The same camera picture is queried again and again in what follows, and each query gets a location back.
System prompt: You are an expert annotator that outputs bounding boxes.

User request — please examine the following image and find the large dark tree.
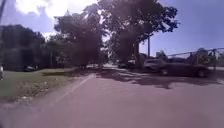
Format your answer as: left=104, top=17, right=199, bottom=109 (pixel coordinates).
left=96, top=0, right=181, bottom=70

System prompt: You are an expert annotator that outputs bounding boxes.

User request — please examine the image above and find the pole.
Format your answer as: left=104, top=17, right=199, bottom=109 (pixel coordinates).
left=147, top=32, right=151, bottom=60

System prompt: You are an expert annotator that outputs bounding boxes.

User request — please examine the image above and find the grey parked car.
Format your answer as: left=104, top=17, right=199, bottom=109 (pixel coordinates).
left=143, top=58, right=168, bottom=73

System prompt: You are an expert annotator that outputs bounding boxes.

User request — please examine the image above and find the grey asphalt road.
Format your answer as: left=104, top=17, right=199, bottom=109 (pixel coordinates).
left=0, top=64, right=224, bottom=128

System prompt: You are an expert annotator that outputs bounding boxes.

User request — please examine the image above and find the row of trees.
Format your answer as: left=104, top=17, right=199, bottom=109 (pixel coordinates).
left=0, top=3, right=109, bottom=72

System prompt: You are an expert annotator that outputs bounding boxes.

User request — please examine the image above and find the dark parked car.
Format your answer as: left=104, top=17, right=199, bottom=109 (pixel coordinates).
left=159, top=57, right=212, bottom=79

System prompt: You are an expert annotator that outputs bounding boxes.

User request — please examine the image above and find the dark vehicle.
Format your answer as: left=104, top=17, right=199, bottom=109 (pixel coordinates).
left=21, top=64, right=38, bottom=73

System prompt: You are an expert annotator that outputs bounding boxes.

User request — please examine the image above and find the grass verge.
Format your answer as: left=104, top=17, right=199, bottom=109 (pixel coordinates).
left=0, top=67, right=94, bottom=101

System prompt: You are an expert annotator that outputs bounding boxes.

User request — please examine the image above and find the metal fence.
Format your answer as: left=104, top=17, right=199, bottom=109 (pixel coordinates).
left=166, top=47, right=224, bottom=69

